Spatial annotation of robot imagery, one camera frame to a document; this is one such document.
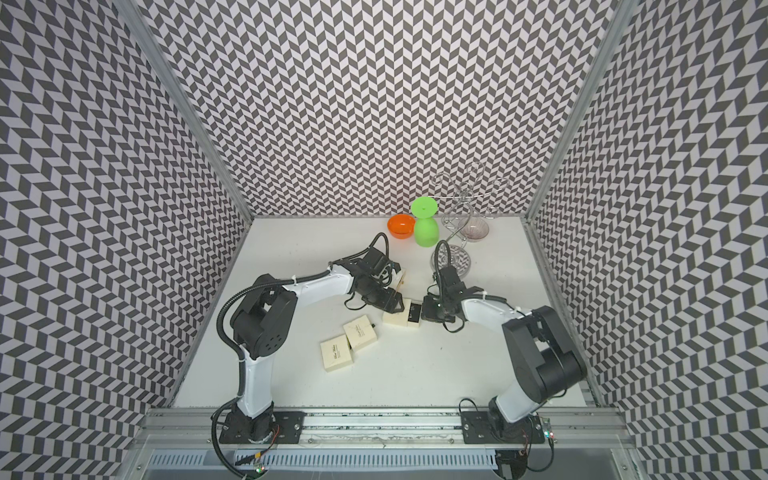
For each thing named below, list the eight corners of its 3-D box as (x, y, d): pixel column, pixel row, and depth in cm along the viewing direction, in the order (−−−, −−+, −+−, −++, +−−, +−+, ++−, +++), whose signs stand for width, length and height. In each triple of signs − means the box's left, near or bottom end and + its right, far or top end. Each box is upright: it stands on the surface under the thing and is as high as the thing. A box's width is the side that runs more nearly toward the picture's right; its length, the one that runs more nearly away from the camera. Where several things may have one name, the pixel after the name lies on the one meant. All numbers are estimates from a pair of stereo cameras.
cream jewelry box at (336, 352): (327, 373, 83) (324, 369, 80) (321, 347, 87) (318, 342, 85) (355, 363, 85) (353, 358, 82) (348, 337, 89) (346, 332, 86)
